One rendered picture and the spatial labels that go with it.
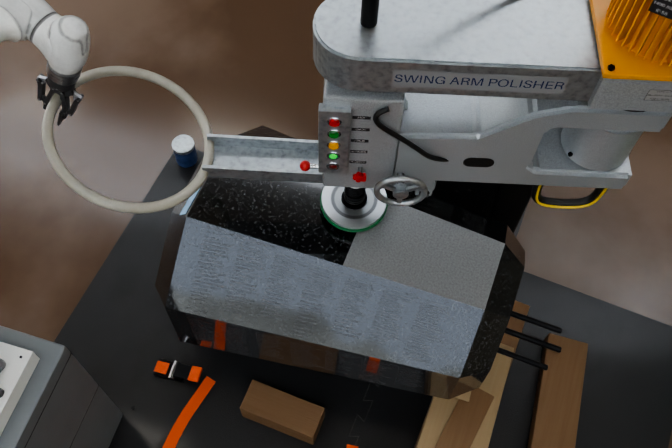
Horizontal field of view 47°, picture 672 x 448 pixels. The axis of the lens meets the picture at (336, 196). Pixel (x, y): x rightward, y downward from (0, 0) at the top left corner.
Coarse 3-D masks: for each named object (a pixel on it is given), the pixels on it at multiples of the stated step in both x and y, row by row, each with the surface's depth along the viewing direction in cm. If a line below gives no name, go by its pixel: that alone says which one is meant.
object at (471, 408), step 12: (456, 396) 283; (468, 396) 283; (480, 396) 284; (492, 396) 284; (456, 408) 281; (468, 408) 281; (480, 408) 281; (456, 420) 279; (468, 420) 279; (480, 420) 279; (444, 432) 277; (456, 432) 277; (468, 432) 277; (444, 444) 275; (456, 444) 275; (468, 444) 275
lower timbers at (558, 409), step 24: (504, 336) 307; (552, 336) 309; (552, 360) 304; (576, 360) 304; (552, 384) 299; (576, 384) 299; (552, 408) 294; (576, 408) 295; (552, 432) 290; (576, 432) 290
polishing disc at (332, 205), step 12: (324, 192) 249; (336, 192) 249; (372, 192) 249; (384, 192) 249; (324, 204) 247; (336, 204) 247; (372, 204) 247; (384, 204) 247; (336, 216) 244; (348, 216) 244; (360, 216) 245; (372, 216) 245; (348, 228) 243; (360, 228) 243
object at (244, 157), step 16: (224, 144) 233; (240, 144) 232; (256, 144) 232; (272, 144) 232; (288, 144) 231; (304, 144) 231; (224, 160) 231; (240, 160) 231; (256, 160) 231; (272, 160) 231; (288, 160) 232; (208, 176) 228; (224, 176) 228; (240, 176) 227; (256, 176) 227; (272, 176) 227; (288, 176) 226; (304, 176) 226; (320, 176) 225
